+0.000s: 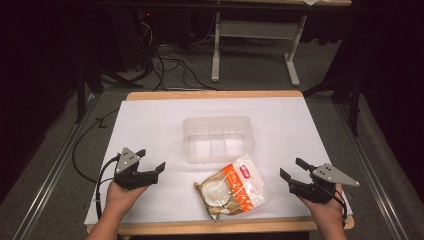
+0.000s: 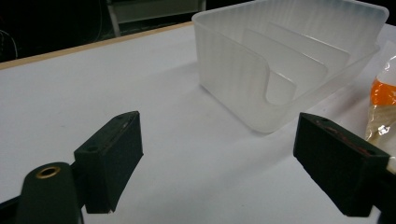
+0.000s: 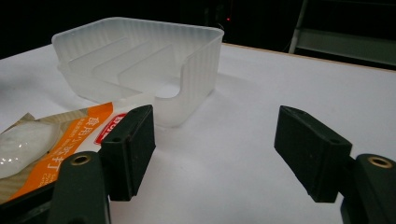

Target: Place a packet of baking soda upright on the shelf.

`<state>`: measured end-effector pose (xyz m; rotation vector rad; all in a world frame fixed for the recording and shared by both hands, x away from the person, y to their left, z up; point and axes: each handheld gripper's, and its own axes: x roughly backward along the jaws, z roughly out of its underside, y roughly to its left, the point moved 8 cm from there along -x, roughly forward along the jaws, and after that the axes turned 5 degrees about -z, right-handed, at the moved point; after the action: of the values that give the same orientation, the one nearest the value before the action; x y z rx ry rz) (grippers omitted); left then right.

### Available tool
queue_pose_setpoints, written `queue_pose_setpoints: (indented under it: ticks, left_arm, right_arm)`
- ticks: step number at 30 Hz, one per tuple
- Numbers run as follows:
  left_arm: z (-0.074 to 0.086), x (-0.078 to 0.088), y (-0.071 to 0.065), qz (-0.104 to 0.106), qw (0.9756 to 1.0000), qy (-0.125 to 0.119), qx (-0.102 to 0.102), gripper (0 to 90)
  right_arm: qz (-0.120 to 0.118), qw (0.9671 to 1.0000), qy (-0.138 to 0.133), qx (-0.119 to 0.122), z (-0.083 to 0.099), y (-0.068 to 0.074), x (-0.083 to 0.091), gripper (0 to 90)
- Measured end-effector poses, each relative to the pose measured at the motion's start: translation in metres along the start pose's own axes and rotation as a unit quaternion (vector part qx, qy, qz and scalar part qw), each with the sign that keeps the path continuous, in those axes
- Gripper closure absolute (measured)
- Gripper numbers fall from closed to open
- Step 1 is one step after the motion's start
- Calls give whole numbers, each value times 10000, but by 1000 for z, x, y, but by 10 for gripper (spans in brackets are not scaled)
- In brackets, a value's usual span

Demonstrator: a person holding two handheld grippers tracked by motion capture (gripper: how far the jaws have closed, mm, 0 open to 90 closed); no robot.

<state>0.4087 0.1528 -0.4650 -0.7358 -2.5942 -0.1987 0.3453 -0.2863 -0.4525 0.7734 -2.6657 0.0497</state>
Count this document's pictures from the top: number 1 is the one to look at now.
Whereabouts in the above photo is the orange and clear snack bag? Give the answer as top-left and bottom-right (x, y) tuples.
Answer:
(193, 153), (268, 223)

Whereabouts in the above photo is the white paper sheet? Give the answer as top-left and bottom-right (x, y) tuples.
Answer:
(83, 96), (354, 225)

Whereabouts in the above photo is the tangle of black floor cables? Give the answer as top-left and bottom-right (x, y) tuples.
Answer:
(139, 41), (219, 92)

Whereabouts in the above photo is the clear plastic container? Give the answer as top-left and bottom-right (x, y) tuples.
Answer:
(182, 115), (256, 165)

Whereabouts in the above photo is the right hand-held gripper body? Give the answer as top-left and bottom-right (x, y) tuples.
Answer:
(288, 162), (361, 205)

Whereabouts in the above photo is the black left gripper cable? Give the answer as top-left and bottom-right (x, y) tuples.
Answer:
(71, 107), (122, 220)

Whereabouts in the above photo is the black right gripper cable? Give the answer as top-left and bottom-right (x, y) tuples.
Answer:
(332, 188), (350, 228)

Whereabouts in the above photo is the white metal desk frame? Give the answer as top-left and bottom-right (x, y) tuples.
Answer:
(210, 11), (308, 88)

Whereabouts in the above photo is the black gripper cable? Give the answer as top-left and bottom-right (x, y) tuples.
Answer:
(332, 188), (350, 228)
(71, 107), (122, 220)

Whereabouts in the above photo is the person's right hand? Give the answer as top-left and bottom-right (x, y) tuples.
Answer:
(299, 183), (347, 230)

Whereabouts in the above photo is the black metal stand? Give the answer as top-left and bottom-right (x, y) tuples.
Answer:
(74, 61), (145, 125)
(302, 71), (364, 138)

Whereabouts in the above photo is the person's left hand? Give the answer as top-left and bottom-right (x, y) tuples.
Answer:
(105, 181), (150, 218)

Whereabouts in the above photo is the metal floor rail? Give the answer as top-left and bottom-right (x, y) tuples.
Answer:
(12, 92), (102, 240)
(334, 102), (402, 240)

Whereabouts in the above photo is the black computer tower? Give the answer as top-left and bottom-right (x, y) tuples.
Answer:
(134, 9), (158, 69)

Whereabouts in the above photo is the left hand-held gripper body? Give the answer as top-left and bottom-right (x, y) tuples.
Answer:
(114, 147), (160, 191)

